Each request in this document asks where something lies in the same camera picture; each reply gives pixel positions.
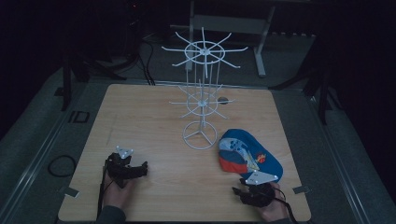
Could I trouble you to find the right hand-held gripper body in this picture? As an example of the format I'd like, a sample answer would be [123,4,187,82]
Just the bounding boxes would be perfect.
[240,170,279,209]

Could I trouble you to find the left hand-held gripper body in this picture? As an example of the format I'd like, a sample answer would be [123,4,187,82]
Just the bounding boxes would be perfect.
[105,145,144,189]

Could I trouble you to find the blue and red printed cap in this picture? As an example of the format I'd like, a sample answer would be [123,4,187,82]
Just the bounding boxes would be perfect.
[218,128,284,184]

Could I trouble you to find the person's right hand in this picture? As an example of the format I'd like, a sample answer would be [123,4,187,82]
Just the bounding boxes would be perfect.
[259,182,290,223]

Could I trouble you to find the person's left hand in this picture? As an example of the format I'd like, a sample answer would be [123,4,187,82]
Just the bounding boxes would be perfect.
[102,173,138,210]

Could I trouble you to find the black tripod stand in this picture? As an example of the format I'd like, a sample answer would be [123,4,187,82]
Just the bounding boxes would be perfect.
[54,43,128,112]
[269,36,345,126]

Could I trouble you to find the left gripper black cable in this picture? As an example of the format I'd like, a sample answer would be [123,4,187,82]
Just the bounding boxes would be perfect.
[96,159,115,219]

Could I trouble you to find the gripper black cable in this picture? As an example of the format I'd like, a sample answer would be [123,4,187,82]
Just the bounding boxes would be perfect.
[266,186,299,224]
[96,159,115,219]

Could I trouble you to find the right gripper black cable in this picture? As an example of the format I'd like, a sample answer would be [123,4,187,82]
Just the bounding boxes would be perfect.
[266,186,299,224]

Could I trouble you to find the grey metal table bracket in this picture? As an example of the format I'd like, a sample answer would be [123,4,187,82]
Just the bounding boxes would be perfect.
[292,185,311,195]
[63,186,80,199]

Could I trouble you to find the black rectangular floor bracket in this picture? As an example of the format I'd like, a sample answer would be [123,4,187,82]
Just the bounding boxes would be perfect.
[67,110,91,124]

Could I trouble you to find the coiled black cable loop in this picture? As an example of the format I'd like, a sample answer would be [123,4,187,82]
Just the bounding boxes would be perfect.
[47,154,78,178]

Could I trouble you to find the white wire display rack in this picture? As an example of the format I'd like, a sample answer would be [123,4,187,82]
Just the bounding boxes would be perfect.
[161,26,249,151]

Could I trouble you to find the black hanging cables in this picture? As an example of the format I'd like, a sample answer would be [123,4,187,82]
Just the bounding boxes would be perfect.
[135,34,157,87]

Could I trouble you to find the grey metal-frame desk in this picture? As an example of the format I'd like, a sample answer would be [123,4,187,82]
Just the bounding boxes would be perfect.
[169,0,316,78]

